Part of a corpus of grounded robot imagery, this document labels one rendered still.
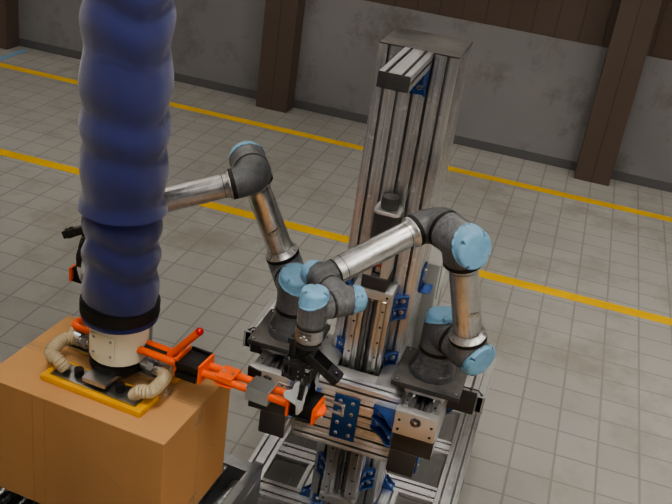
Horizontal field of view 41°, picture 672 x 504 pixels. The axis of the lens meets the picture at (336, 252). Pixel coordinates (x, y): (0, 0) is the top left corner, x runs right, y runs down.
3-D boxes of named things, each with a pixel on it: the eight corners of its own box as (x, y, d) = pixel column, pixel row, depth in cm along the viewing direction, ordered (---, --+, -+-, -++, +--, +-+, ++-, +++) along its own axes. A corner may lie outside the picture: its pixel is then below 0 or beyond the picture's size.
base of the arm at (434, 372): (414, 353, 302) (419, 328, 298) (458, 365, 299) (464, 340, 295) (404, 376, 289) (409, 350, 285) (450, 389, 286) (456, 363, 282)
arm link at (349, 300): (349, 272, 245) (314, 279, 239) (372, 292, 237) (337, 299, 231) (345, 297, 248) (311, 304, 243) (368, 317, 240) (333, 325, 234)
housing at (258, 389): (243, 399, 249) (245, 386, 247) (254, 387, 255) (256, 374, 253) (266, 408, 247) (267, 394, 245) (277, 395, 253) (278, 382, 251)
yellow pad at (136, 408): (39, 379, 261) (39, 365, 259) (61, 363, 270) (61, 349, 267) (139, 419, 251) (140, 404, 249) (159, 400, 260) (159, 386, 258)
